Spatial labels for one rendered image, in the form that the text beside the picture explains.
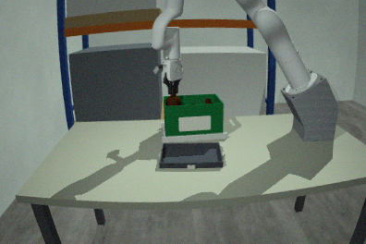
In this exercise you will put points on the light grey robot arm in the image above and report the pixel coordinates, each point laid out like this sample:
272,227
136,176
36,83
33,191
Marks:
270,26

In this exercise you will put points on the green plastic crate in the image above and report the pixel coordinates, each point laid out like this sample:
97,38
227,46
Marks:
193,116

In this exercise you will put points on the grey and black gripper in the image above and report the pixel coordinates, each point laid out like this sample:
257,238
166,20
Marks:
172,72

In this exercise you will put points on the brown glass bottle with white label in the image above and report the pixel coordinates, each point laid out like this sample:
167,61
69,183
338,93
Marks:
173,99

